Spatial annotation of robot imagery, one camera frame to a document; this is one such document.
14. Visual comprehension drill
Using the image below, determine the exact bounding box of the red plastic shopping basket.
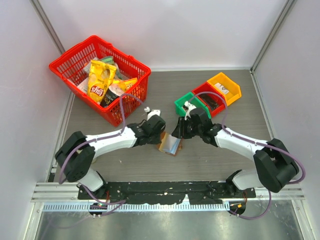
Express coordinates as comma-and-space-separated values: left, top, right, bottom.
48, 35, 151, 127

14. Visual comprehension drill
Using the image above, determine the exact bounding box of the yellow plastic bin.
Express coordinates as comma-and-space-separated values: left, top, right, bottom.
207, 72, 242, 106

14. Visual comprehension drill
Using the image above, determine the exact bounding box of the green plastic bin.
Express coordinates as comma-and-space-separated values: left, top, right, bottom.
174, 92, 211, 118

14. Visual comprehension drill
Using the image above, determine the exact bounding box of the white cable duct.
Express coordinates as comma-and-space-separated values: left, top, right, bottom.
42, 201, 230, 213

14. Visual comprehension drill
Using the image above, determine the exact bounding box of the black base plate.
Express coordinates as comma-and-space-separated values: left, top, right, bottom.
92, 181, 256, 205

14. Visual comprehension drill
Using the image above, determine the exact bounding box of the yellow snack packet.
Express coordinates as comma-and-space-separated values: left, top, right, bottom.
112, 77, 138, 92

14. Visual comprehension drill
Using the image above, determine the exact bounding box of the dark item in red bin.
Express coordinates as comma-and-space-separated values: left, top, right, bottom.
198, 93, 224, 111

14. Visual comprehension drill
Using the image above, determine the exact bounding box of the red plastic bin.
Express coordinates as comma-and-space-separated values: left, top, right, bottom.
191, 82, 225, 118

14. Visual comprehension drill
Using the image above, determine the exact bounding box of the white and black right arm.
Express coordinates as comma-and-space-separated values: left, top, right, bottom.
172, 107, 300, 198

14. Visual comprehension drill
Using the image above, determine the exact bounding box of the brown leather card holder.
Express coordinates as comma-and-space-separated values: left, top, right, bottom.
156, 132, 183, 156

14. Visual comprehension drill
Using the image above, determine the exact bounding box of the yellow Lays chips bag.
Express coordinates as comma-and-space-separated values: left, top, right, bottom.
87, 60, 117, 104

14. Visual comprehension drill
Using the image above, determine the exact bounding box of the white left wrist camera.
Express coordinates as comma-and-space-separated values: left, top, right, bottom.
144, 106, 161, 120

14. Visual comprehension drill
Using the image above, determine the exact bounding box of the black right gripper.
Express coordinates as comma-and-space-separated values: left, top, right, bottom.
171, 116, 203, 139

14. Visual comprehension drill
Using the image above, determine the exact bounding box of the green snack packet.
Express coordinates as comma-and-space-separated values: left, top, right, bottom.
99, 55, 115, 65

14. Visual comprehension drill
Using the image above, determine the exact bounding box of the black and white cup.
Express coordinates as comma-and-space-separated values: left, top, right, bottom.
100, 83, 126, 108

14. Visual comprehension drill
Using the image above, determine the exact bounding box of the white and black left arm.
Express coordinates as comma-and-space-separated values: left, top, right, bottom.
54, 115, 166, 199

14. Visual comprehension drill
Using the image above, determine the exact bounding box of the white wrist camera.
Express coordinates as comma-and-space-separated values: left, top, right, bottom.
144, 106, 161, 120
182, 101, 197, 120

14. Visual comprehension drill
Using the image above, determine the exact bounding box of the white label in yellow bin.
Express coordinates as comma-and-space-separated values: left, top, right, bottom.
214, 82, 230, 95

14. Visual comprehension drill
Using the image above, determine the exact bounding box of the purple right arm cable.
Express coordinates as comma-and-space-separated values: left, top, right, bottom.
187, 91, 306, 220

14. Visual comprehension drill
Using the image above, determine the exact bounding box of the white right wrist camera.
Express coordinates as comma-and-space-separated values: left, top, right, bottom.
182, 101, 197, 120

